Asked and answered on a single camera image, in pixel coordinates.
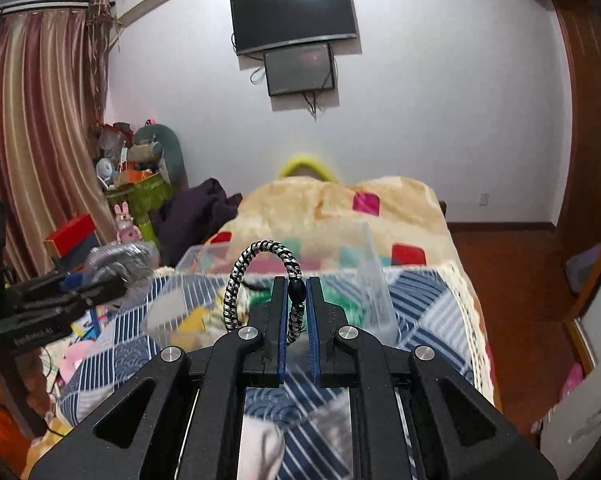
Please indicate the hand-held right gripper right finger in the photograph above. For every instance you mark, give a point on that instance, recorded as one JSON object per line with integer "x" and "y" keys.
{"x": 314, "y": 330}

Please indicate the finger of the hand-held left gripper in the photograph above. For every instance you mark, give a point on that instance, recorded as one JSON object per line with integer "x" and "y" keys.
{"x": 80, "y": 295}
{"x": 40, "y": 282}

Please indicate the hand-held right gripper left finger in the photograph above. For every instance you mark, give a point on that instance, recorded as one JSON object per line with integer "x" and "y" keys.
{"x": 279, "y": 330}

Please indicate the clear plastic storage box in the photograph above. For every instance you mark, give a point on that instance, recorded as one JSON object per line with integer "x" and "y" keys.
{"x": 376, "y": 280}

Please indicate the green cloth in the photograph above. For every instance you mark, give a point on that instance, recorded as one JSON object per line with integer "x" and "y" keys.
{"x": 345, "y": 302}

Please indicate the clear plastic bag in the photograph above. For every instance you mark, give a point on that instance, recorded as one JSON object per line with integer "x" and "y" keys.
{"x": 115, "y": 257}

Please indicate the red box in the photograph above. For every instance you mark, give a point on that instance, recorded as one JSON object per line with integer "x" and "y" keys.
{"x": 70, "y": 232}

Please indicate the cartoon printed blanket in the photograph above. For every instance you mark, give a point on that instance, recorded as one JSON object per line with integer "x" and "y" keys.
{"x": 78, "y": 355}

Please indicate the yellow cloth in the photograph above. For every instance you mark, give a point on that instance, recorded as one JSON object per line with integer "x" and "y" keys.
{"x": 196, "y": 321}

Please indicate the pink bunny figure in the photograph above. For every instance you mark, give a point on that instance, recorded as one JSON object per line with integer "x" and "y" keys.
{"x": 126, "y": 225}

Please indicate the grey cloth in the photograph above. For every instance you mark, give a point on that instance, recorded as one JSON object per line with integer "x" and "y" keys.
{"x": 263, "y": 440}

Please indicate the striped red beige curtain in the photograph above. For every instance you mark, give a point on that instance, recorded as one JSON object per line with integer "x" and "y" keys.
{"x": 35, "y": 135}

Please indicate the blue patterned quilt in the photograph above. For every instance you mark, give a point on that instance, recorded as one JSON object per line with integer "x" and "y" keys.
{"x": 430, "y": 305}

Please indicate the beige patchwork fleece blanket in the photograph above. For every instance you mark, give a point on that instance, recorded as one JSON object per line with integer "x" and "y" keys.
{"x": 290, "y": 210}

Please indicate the green cardboard box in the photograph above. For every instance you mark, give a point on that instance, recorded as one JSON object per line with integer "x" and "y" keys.
{"x": 148, "y": 195}

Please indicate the dark purple cloth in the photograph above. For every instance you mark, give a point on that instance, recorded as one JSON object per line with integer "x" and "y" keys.
{"x": 195, "y": 215}

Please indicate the grey green plush toy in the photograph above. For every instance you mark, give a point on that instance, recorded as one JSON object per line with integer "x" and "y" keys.
{"x": 168, "y": 152}

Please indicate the yellow pillow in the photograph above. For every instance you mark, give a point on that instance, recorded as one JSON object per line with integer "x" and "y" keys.
{"x": 305, "y": 162}

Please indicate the pink slipper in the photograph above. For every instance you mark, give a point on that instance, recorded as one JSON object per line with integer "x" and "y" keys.
{"x": 571, "y": 385}

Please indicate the pale purple cloth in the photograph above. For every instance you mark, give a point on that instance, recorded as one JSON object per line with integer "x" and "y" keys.
{"x": 582, "y": 267}

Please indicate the white door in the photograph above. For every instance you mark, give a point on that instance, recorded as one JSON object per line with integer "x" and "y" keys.
{"x": 592, "y": 385}

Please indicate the wall outlet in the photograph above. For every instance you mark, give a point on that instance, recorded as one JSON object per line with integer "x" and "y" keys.
{"x": 483, "y": 199}

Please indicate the curtain rail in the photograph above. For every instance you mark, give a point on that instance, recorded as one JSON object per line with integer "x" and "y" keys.
{"x": 40, "y": 6}

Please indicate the small wall monitor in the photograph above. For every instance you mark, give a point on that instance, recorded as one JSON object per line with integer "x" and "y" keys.
{"x": 300, "y": 69}

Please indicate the large wall television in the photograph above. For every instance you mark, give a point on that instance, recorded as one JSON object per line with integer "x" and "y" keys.
{"x": 294, "y": 15}

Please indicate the wooden door frame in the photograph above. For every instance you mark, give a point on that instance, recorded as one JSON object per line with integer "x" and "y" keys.
{"x": 587, "y": 110}

